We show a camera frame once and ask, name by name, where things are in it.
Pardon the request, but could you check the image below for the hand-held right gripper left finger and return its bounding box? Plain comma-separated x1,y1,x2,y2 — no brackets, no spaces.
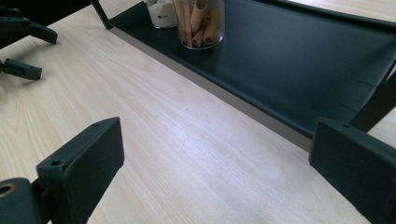
35,117,126,224

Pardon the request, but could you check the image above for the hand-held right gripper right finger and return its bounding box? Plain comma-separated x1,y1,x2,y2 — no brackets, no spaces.
308,117,396,224

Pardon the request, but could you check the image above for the glass jar of pale powder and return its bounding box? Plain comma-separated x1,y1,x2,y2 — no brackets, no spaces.
145,0,178,30

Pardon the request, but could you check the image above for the black metal shelf rack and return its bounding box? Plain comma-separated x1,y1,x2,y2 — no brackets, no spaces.
90,0,396,153

